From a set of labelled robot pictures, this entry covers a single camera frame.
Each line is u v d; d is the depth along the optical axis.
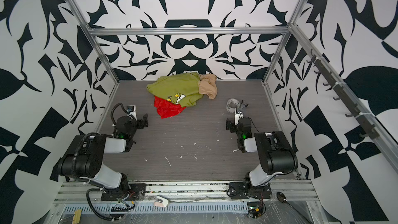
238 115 0.83
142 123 0.86
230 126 0.87
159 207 0.71
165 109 1.02
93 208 0.68
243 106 1.05
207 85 1.11
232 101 1.05
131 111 0.81
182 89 1.08
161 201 0.70
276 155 0.46
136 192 0.73
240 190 0.74
